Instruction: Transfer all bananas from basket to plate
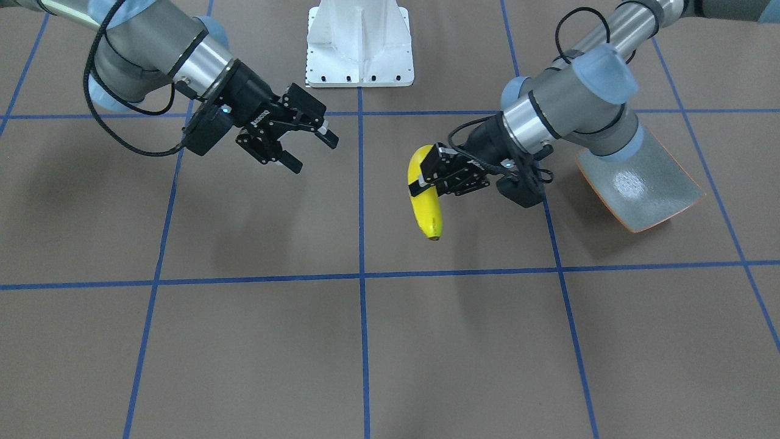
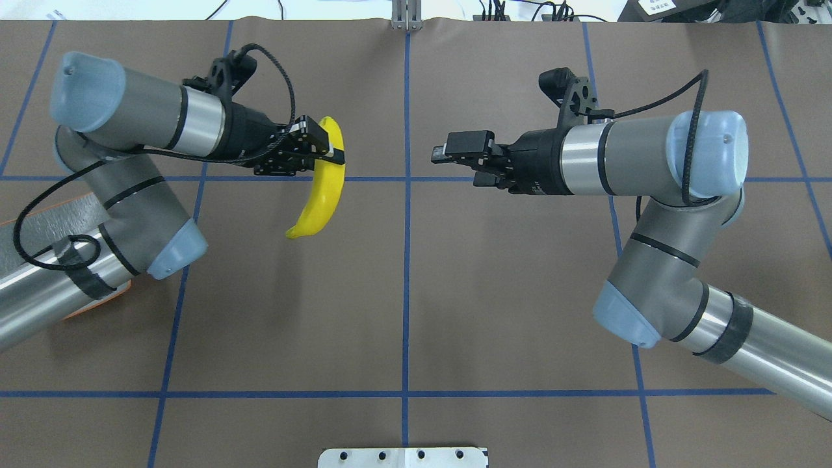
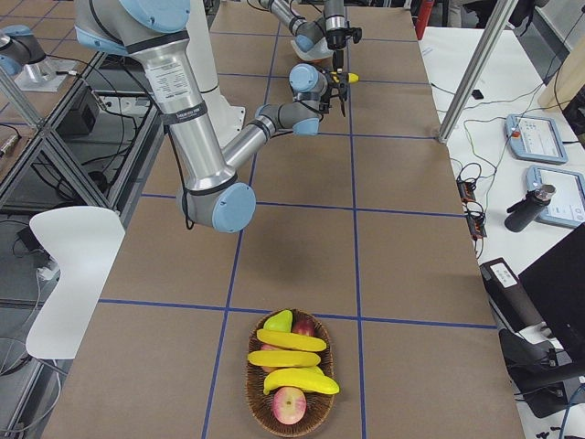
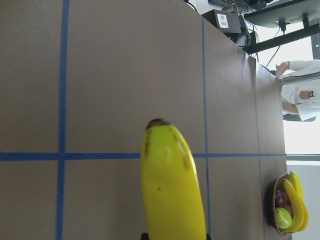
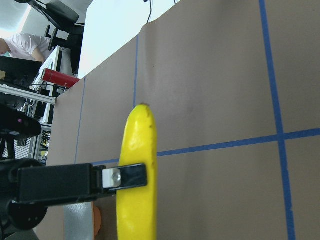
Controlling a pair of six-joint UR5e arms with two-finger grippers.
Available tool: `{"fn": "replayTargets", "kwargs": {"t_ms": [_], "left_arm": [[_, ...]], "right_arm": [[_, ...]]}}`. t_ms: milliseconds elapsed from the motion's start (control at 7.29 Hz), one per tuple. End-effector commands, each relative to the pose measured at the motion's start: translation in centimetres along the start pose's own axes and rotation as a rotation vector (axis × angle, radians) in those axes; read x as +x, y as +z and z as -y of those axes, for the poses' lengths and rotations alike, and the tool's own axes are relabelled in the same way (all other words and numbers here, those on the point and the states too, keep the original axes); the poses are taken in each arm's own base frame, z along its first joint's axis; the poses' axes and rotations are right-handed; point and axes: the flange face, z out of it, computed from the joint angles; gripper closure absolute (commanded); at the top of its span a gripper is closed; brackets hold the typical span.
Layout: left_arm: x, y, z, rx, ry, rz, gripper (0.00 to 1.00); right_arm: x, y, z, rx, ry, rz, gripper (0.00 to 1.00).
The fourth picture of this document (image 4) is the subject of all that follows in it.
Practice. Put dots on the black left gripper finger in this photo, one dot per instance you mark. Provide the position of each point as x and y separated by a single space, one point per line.
144 236

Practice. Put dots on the black computer box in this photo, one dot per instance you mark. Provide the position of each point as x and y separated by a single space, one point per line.
225 22

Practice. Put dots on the green pear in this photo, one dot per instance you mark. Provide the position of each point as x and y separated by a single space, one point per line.
283 218

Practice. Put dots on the brown wicker basket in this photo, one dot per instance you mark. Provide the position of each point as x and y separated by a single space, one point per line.
270 203

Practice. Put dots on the yellow banana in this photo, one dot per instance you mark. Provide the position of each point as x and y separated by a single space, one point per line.
170 188
300 218
296 183

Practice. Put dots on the person in white shirt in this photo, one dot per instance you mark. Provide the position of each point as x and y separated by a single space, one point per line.
301 98

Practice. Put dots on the purple grapes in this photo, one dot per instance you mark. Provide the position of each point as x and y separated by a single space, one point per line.
282 201

